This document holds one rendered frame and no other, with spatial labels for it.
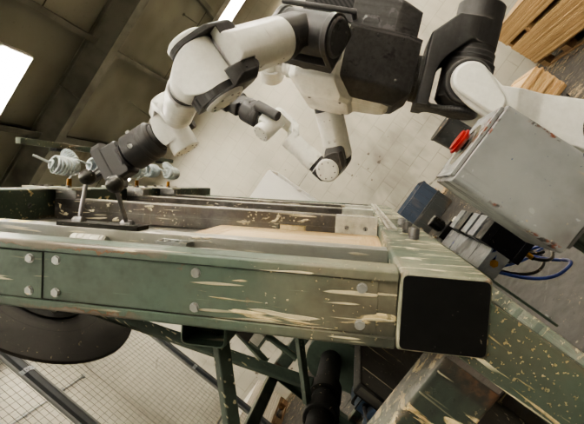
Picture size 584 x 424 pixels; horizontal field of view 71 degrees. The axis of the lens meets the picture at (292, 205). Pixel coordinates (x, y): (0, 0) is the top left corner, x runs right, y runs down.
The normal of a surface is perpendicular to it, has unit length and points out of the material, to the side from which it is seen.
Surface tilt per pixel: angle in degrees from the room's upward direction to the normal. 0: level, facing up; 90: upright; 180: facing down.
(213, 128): 90
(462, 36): 90
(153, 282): 90
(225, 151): 90
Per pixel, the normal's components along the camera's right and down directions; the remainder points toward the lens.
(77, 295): -0.16, 0.04
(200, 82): -0.25, 0.26
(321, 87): -0.35, 0.70
